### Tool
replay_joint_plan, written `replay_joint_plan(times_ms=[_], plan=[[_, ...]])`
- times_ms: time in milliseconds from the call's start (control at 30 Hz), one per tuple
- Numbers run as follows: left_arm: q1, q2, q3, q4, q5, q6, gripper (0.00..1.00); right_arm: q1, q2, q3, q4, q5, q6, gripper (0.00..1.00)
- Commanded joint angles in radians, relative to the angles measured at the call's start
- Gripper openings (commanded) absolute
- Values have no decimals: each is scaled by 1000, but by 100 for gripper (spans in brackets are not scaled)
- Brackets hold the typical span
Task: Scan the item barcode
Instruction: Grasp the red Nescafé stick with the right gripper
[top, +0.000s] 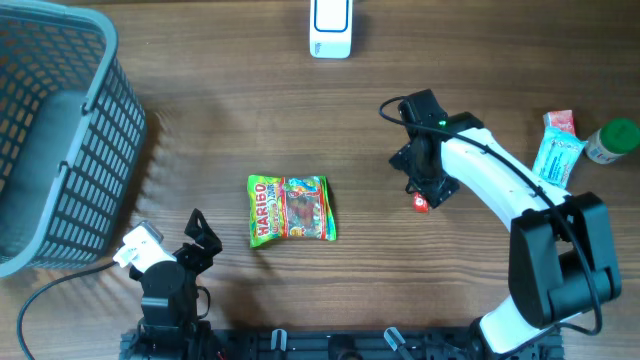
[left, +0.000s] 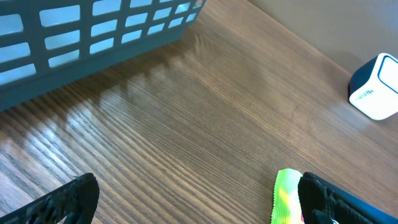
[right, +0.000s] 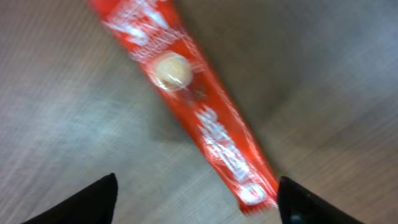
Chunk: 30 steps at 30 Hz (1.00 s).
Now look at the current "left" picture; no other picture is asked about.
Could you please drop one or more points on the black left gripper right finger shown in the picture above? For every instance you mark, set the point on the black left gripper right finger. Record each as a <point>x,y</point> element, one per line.
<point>322,202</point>

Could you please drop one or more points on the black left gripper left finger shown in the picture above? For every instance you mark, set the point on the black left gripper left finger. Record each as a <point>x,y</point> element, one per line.
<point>74,203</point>

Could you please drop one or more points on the green Haribo candy bag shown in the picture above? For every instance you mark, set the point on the green Haribo candy bag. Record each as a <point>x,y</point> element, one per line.
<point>286,204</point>

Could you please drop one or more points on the white barcode scanner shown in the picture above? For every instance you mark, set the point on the white barcode scanner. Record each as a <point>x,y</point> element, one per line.
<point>373,87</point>

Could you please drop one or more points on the dark grey plastic basket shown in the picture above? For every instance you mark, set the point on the dark grey plastic basket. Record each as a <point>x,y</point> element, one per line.
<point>48,44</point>

